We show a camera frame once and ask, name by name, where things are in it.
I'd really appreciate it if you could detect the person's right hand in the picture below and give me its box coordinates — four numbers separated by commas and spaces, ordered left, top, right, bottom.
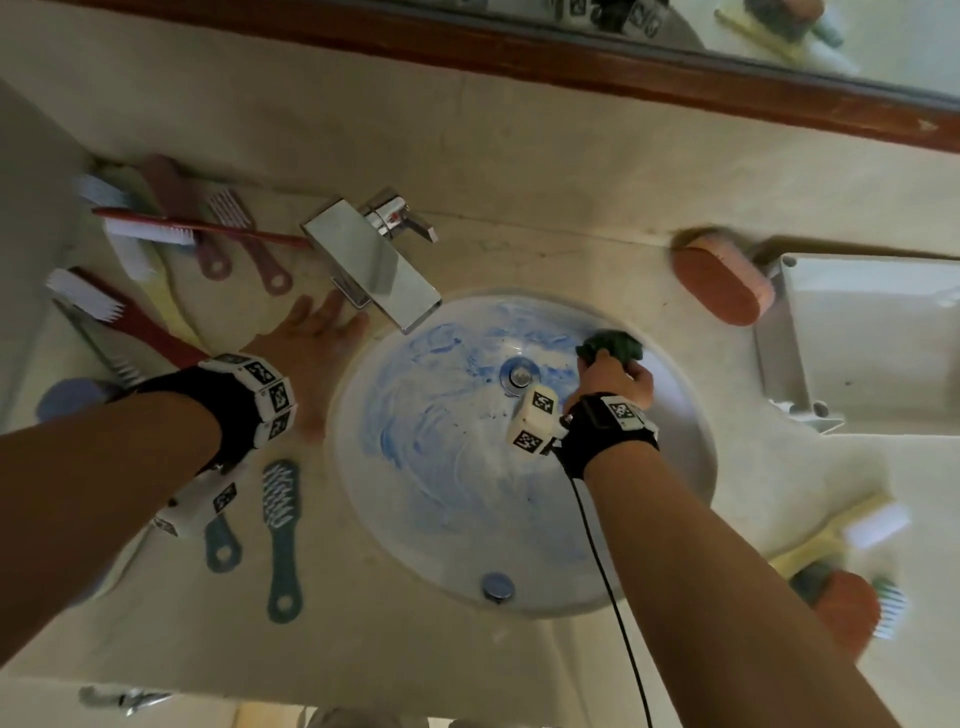
562, 346, 656, 418

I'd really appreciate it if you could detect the person's left hand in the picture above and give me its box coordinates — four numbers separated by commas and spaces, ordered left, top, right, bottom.
246, 291, 370, 445

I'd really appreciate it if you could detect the dark green scrubbing pad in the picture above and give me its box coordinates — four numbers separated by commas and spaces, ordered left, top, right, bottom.
575, 329, 645, 370

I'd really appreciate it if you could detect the person's left forearm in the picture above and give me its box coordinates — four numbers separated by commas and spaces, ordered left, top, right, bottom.
0, 390, 226, 670

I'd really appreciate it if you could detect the person's right forearm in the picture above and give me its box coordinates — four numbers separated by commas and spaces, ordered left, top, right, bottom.
581, 442, 905, 728

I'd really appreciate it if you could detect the black right wrist tracker band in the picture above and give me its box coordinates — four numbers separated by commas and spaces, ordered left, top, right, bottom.
555, 393, 662, 482

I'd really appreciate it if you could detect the black wrist tracker band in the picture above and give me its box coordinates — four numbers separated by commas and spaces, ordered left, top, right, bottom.
133, 352, 299, 481
555, 393, 662, 482

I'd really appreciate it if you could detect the black left wrist tracker band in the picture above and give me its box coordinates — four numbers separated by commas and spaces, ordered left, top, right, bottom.
133, 352, 299, 481

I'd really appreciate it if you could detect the chrome sink drain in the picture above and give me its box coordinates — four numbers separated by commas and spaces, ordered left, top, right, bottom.
500, 357, 542, 392

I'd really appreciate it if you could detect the long blue brush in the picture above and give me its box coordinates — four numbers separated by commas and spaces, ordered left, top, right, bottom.
261, 459, 306, 625

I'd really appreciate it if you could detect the white round sink basin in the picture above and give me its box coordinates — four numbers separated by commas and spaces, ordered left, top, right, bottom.
328, 288, 719, 621

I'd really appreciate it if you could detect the short blue brush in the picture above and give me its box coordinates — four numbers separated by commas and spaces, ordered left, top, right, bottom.
203, 513, 243, 576

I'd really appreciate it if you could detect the chrome square faucet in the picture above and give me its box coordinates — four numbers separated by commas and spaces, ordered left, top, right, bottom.
299, 186, 444, 336

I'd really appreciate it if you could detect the red brush with white bristles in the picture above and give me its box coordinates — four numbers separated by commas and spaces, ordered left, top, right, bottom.
45, 267, 209, 370

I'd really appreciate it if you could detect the grey brush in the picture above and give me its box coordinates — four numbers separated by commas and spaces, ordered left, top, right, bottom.
51, 298, 145, 389

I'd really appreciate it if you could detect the white plastic tray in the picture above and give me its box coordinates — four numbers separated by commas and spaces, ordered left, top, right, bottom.
753, 252, 960, 437

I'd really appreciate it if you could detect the red toothbrush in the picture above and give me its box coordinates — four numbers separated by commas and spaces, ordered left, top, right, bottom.
92, 207, 313, 253

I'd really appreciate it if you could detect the blue round lid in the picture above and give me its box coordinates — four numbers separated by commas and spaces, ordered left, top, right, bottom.
35, 378, 130, 423

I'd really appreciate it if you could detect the yellow brush with white block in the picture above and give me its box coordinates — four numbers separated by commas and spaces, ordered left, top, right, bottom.
771, 494, 913, 580

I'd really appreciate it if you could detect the green sponge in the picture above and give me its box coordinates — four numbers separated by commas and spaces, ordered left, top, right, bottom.
790, 561, 835, 606

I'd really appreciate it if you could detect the orange scrubbing brush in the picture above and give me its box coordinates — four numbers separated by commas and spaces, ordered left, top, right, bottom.
813, 570, 883, 663

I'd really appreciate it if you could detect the wood framed mirror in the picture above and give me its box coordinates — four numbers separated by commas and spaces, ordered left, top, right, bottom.
71, 0, 960, 156

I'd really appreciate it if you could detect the chrome fixture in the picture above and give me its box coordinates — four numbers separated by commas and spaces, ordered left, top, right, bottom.
78, 685, 174, 715

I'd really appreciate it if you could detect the white bristle brush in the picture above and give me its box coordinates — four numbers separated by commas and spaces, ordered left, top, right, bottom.
869, 576, 909, 642

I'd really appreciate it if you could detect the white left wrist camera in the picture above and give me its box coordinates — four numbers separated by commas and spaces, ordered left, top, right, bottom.
152, 472, 239, 543

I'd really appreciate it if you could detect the pink brush with ring handle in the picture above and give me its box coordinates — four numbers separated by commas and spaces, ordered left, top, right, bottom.
205, 188, 294, 297
141, 154, 234, 282

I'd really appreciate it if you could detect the black cable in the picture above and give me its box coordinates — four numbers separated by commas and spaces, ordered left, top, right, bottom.
568, 478, 655, 728

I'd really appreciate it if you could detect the white brush with yellow handle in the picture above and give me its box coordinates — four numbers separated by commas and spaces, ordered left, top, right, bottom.
74, 173, 198, 340

